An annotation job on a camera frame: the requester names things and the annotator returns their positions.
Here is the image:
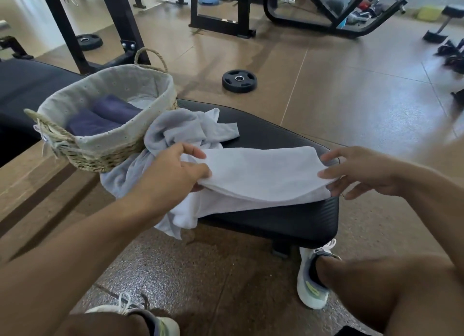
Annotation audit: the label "person's left hand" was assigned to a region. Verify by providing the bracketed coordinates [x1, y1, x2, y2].
[132, 142, 213, 217]

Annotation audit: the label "person's right hand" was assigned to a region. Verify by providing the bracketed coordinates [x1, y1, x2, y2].
[317, 146, 414, 201]

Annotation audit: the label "light grey towel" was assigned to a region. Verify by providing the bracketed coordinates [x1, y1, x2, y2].
[100, 108, 241, 199]

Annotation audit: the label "dark purple towel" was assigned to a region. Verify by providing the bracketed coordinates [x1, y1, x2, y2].
[67, 109, 122, 137]
[90, 94, 144, 124]

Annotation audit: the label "woven basket with white liner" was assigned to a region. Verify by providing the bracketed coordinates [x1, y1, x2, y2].
[23, 48, 179, 173]

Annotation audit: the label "person's left forearm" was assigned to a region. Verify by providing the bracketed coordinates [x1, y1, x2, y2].
[0, 196, 157, 336]

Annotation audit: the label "person's right forearm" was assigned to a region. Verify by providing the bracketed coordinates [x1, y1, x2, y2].
[402, 165, 464, 271]

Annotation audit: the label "person's right leg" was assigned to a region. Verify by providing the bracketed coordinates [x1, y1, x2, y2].
[315, 254, 464, 336]

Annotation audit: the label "person's leg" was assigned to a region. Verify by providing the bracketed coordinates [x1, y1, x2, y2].
[54, 312, 153, 336]
[315, 254, 464, 336]

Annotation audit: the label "person's right white shoe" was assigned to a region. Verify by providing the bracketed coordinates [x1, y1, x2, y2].
[296, 238, 342, 310]

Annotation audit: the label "person's white shoe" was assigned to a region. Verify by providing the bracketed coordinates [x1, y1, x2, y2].
[296, 238, 342, 310]
[85, 292, 181, 336]

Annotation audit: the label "person's left white shoe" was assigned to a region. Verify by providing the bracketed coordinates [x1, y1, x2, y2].
[85, 292, 181, 336]

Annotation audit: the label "person's left leg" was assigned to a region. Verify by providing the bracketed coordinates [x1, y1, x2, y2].
[54, 312, 153, 336]

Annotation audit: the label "person's black shorts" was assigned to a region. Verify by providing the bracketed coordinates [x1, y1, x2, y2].
[333, 324, 379, 336]

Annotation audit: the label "black padded weight bench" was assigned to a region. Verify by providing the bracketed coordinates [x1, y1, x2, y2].
[0, 59, 340, 259]

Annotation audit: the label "black rubber weight plate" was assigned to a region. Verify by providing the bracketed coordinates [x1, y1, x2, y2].
[221, 69, 258, 94]
[76, 34, 104, 52]

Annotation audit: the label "black gym accessory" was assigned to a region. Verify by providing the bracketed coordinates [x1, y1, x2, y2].
[422, 5, 464, 44]
[434, 38, 464, 75]

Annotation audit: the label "black steel base beam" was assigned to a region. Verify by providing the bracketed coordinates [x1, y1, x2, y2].
[0, 125, 41, 168]

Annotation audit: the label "yellow green cushion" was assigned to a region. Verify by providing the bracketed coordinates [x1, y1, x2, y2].
[416, 5, 445, 22]

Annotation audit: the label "black steel squat rack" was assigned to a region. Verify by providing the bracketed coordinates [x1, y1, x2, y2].
[38, 0, 151, 75]

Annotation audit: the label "black bench press frame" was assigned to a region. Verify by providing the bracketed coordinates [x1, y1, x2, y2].
[123, 0, 257, 39]

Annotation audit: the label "black barbell stand frame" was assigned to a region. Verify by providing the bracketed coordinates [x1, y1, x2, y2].
[0, 36, 34, 61]

